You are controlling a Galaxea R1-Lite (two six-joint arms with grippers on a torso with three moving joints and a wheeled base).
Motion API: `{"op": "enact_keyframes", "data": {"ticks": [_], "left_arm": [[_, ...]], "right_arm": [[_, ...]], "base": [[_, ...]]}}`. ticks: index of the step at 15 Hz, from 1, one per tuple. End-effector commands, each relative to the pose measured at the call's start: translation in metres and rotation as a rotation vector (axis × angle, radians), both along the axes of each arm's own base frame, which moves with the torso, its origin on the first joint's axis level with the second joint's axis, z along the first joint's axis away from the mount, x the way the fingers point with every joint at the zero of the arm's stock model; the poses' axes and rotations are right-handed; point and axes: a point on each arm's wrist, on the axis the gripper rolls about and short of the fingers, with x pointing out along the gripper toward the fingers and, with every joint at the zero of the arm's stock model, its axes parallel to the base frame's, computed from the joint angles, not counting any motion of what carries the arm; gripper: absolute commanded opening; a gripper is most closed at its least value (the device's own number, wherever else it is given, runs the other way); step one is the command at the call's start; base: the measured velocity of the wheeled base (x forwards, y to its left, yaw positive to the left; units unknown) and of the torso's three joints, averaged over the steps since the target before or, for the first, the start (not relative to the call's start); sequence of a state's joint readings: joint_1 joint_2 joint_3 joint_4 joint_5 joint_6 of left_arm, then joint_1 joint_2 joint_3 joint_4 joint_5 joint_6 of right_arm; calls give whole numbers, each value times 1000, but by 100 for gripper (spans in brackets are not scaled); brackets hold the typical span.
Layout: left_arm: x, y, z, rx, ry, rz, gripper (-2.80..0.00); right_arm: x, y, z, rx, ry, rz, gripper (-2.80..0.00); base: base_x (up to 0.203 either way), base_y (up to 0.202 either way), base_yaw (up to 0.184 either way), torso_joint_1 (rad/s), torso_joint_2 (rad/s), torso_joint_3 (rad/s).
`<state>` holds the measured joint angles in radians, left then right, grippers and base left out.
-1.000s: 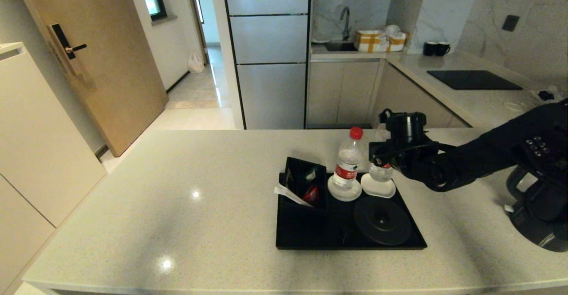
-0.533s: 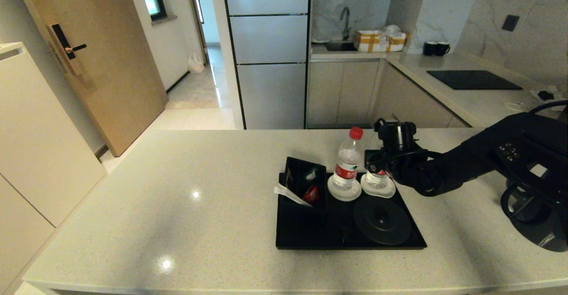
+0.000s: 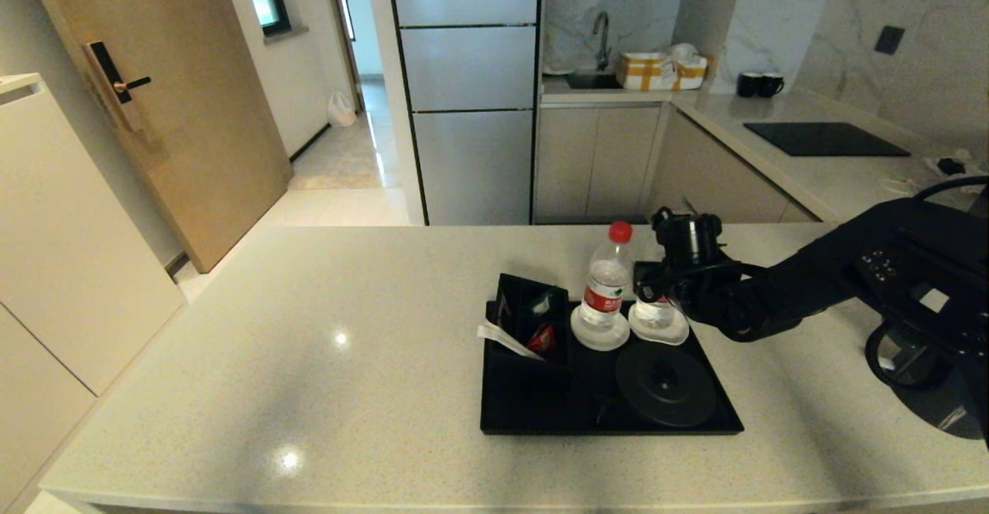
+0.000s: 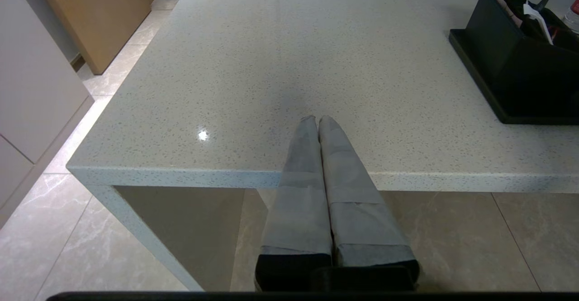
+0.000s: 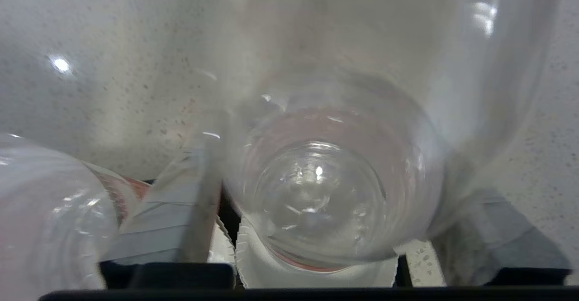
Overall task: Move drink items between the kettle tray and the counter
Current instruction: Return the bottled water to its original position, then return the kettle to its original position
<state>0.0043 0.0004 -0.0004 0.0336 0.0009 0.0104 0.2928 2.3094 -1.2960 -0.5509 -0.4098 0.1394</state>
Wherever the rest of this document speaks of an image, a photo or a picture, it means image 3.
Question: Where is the clear water bottle red cap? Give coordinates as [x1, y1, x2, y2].
[578, 221, 634, 335]
[634, 298, 681, 332]

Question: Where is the dark grey electric kettle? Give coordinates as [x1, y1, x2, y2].
[864, 321, 989, 441]

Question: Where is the black round kettle base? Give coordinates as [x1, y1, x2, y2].
[616, 342, 718, 428]

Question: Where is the white round saucer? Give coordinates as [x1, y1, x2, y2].
[627, 304, 691, 346]
[569, 305, 630, 352]

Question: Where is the beige cooktop base cabinet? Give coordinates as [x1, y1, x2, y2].
[645, 107, 823, 225]

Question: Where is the beige sink base cabinet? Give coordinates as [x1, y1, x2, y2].
[532, 103, 667, 225]

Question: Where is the black sachet holder box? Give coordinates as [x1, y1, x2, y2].
[485, 273, 573, 372]

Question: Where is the white paper stick packet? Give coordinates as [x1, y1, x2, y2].
[476, 322, 545, 360]

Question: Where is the black rectangular serving tray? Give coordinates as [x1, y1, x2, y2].
[479, 300, 745, 435]

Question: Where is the black induction cooktop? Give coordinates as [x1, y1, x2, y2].
[743, 121, 913, 158]

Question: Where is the white box yellow tape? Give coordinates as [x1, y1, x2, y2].
[616, 52, 676, 93]
[672, 56, 710, 92]

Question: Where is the kitchen sink basin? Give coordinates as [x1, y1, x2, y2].
[563, 72, 624, 92]

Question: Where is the dark kitchen faucet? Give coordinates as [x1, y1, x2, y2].
[590, 12, 613, 73]

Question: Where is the silver refrigerator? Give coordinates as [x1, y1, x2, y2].
[384, 0, 542, 226]

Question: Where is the white crumpled cloth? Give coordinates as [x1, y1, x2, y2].
[925, 148, 989, 184]

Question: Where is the white plastic bag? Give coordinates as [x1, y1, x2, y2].
[328, 92, 359, 128]

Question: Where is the brown wooden door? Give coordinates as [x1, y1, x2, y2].
[21, 0, 294, 274]

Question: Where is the white tall cabinet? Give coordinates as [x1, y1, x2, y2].
[0, 73, 187, 514]

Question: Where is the black door lock handle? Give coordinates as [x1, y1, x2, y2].
[83, 40, 154, 134]

